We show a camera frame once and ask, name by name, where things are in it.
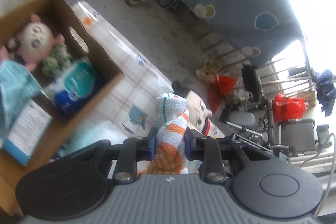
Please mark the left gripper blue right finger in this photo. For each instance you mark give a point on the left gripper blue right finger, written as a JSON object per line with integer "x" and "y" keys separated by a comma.
{"x": 191, "y": 144}

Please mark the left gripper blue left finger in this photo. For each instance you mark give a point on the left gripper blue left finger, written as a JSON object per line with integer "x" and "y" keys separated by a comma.
{"x": 151, "y": 143}

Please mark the orange white knitted cloth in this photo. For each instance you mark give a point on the orange white knitted cloth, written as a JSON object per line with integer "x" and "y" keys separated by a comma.
{"x": 171, "y": 122}

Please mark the red cream plush doll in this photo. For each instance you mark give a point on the red cream plush doll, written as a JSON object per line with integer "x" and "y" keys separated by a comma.
{"x": 199, "y": 113}

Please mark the pink plaid tablecloth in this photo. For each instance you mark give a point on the pink plaid tablecloth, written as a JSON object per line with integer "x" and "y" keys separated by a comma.
{"x": 130, "y": 104}

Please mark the red plastic bag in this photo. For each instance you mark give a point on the red plastic bag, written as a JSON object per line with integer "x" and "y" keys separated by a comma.
{"x": 218, "y": 90}
{"x": 288, "y": 108}

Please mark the white plastic bag blue print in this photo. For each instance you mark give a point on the white plastic bag blue print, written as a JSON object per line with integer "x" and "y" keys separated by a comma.
{"x": 89, "y": 133}

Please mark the white blue wipes pack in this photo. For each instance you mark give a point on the white blue wipes pack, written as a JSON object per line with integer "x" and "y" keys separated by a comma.
{"x": 74, "y": 88}

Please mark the green scrunchie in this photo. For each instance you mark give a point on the green scrunchie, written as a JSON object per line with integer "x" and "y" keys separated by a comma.
{"x": 57, "y": 61}

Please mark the white blue paper box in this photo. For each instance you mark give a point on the white blue paper box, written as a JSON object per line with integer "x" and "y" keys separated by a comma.
{"x": 26, "y": 132}

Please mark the teal folded towel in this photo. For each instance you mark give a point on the teal folded towel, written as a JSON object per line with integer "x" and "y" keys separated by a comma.
{"x": 18, "y": 86}

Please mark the pink round plush toy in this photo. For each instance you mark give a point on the pink round plush toy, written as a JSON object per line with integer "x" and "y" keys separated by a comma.
{"x": 30, "y": 46}

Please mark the brown cardboard box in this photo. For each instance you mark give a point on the brown cardboard box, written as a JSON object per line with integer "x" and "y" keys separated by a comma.
{"x": 61, "y": 19}

